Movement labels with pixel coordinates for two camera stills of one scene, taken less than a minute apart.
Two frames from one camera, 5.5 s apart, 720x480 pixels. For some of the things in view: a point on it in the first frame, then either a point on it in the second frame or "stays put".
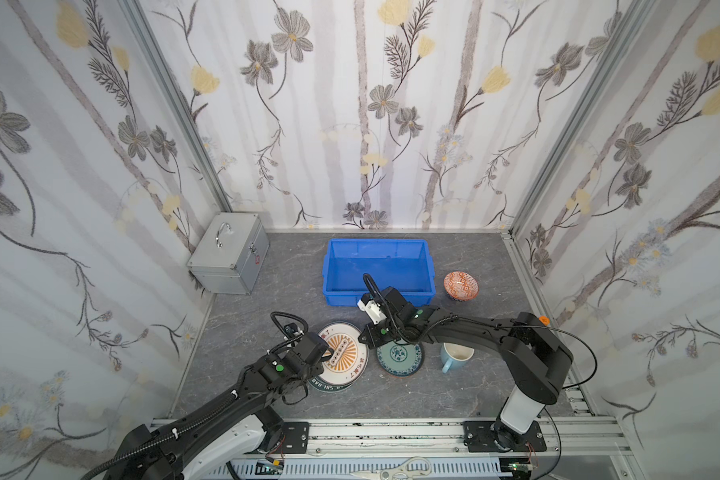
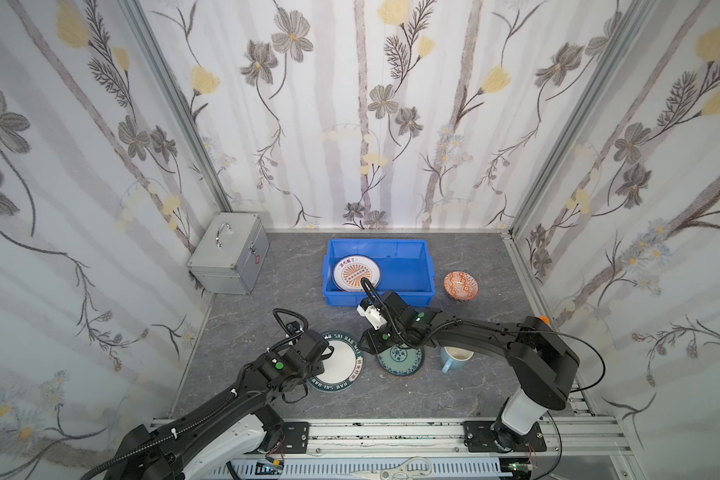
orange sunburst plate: [350, 358] -> [350, 270]
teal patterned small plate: [399, 360] stays put
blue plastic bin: [402, 263] stays put
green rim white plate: [337, 379] stays put
